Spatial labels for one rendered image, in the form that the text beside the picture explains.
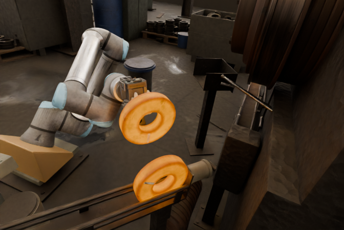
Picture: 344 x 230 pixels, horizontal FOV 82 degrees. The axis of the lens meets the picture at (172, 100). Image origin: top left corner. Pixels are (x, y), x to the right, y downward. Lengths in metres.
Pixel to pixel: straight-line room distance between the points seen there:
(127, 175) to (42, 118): 0.65
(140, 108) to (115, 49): 0.79
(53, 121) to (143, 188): 1.00
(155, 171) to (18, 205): 0.51
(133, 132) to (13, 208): 0.49
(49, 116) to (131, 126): 0.98
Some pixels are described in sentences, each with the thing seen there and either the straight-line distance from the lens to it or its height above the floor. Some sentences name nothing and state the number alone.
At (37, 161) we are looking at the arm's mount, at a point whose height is 0.30.
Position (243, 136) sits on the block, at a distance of 0.65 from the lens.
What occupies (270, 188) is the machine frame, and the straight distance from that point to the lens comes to 0.44.
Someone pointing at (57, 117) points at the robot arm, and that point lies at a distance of 1.45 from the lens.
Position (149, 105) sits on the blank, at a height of 0.91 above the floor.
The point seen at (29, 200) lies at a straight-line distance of 0.88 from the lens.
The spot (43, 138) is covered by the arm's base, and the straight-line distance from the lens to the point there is 1.46.
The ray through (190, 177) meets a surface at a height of 0.71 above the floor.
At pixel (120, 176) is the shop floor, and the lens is 1.50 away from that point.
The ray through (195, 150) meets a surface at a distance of 1.68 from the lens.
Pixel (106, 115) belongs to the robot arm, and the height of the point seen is 0.72.
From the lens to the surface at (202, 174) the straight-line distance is 0.66.
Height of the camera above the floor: 1.19
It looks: 32 degrees down
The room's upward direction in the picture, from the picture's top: 6 degrees clockwise
